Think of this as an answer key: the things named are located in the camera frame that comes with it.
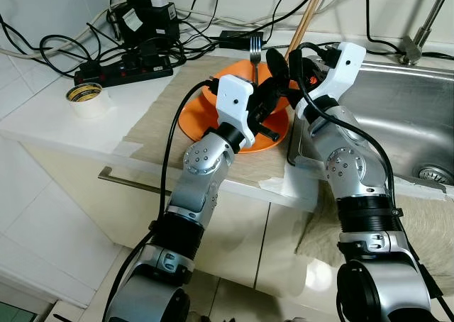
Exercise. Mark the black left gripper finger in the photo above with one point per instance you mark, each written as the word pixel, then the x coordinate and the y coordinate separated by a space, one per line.
pixel 274 85
pixel 287 104

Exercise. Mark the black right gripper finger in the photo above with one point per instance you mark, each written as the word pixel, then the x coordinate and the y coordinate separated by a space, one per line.
pixel 279 65

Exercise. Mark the silver metal fork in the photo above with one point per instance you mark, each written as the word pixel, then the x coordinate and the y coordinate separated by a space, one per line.
pixel 255 56

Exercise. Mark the banded wooden chopstick pair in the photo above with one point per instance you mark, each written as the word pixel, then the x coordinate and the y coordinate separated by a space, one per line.
pixel 305 24

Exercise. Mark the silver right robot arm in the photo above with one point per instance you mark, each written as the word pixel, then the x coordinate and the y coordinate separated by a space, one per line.
pixel 347 166

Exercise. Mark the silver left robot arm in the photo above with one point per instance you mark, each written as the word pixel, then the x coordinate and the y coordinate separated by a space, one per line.
pixel 202 159

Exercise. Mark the orange plastic plate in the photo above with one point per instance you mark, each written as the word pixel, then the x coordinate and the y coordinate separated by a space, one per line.
pixel 269 139

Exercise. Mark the orange plastic bowl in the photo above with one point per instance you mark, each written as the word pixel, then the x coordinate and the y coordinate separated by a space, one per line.
pixel 237 72

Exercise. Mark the black power adapter brick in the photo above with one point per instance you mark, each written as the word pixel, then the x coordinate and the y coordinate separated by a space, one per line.
pixel 234 38

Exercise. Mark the stainless steel sink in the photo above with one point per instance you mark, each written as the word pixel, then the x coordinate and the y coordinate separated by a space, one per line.
pixel 397 116

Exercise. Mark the steel sink faucet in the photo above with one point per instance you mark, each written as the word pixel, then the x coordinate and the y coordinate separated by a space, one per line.
pixel 413 49

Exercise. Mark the beige woven placemat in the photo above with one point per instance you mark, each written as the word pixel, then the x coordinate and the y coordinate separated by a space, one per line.
pixel 152 123

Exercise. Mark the white base cabinet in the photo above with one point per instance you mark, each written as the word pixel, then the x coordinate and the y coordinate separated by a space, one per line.
pixel 241 237

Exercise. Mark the black battery charger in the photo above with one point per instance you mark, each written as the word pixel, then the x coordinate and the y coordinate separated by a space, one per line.
pixel 145 20

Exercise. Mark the black power strip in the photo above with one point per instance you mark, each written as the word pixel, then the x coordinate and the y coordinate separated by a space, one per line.
pixel 120 72

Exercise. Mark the steel sink drain strainer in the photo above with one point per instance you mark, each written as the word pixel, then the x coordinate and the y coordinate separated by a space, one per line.
pixel 434 174

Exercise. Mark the tape roll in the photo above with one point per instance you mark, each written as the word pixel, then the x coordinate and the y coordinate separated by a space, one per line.
pixel 89 102

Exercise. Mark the beige hanging towel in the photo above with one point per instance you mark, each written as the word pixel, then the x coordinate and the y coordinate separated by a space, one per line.
pixel 425 230

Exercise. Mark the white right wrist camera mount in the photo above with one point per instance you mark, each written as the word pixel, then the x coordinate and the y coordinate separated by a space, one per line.
pixel 340 70

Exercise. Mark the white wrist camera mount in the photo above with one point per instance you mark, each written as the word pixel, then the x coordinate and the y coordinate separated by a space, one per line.
pixel 340 70
pixel 233 98

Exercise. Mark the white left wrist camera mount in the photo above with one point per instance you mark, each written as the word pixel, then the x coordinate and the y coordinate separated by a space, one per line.
pixel 233 98

